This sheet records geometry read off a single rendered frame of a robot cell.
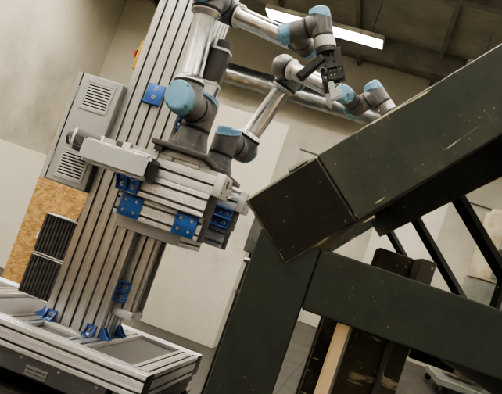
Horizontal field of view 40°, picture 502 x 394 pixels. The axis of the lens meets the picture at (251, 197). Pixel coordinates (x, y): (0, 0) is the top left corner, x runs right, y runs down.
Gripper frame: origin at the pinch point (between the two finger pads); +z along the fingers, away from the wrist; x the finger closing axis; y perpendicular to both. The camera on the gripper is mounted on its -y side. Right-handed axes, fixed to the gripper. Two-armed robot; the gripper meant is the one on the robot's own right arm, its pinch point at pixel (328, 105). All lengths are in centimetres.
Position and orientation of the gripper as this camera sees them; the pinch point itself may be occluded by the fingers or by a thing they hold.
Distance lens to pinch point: 239.7
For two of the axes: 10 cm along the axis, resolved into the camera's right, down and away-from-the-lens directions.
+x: 1.6, 1.4, 9.8
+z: 1.4, 9.8, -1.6
